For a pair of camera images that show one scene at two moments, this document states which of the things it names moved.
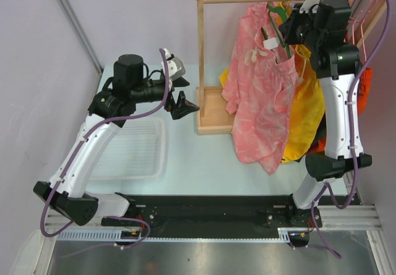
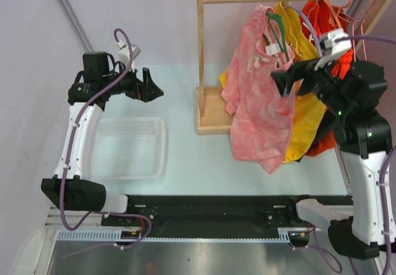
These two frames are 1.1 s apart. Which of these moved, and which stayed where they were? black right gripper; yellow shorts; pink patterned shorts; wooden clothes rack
Moved: black right gripper
Stayed: pink patterned shorts; yellow shorts; wooden clothes rack
